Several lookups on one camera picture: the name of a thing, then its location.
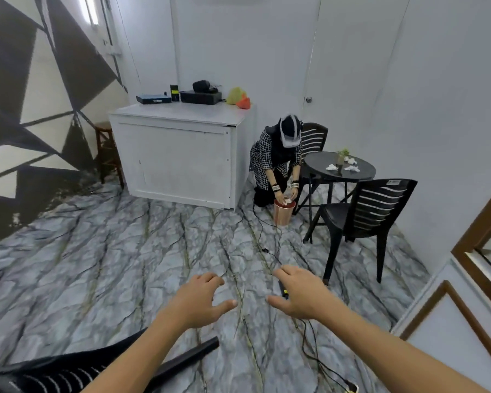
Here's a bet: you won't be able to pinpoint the person's left hand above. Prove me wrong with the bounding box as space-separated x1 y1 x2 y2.
157 272 239 333

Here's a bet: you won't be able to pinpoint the person's right hand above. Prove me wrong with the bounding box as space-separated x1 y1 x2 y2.
266 264 344 322

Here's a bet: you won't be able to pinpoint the black plastic chair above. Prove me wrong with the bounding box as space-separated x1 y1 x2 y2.
288 122 330 216
0 329 221 393
302 178 418 286

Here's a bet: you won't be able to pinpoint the person's left forearm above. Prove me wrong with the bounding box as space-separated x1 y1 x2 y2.
81 319 187 393

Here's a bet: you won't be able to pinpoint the person's right forearm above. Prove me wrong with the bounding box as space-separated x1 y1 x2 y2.
325 308 491 393

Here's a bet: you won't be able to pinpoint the copper waste bin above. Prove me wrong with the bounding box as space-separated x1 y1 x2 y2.
273 198 297 227

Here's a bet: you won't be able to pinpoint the round black table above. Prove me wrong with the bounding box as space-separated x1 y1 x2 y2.
304 152 377 205

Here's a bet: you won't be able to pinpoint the white brown-trimmed display cabinet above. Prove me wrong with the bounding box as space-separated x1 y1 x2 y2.
391 175 491 377

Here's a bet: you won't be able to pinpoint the white low cabinet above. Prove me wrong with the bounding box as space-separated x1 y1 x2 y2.
107 101 258 212

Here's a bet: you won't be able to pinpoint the wooden bar stool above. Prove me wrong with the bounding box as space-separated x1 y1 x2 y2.
94 121 125 189

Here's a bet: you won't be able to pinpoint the flat black box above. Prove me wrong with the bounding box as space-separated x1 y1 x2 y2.
179 90 223 106

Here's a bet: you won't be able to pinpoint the flat blue box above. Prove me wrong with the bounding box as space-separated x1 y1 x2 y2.
136 93 172 105

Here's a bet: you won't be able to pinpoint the yellow-green bag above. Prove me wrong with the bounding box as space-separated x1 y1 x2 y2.
226 87 247 106

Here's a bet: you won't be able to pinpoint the black headset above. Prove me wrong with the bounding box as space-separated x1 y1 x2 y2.
192 80 221 94

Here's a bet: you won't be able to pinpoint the white door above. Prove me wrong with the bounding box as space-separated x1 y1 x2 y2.
301 0 412 168

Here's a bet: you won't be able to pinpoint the black floor cable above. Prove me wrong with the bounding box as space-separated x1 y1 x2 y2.
239 204 355 393

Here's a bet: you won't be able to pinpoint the white head-mounted camera rig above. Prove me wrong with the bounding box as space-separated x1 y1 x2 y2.
279 114 303 148

